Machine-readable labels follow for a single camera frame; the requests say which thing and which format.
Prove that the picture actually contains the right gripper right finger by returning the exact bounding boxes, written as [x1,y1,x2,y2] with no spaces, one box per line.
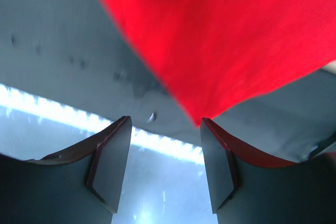
[200,118,335,223]

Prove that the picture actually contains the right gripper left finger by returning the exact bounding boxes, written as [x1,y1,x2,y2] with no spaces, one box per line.
[1,116,132,223]

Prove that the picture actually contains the red t shirt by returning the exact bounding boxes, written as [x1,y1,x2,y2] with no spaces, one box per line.
[99,0,335,125]

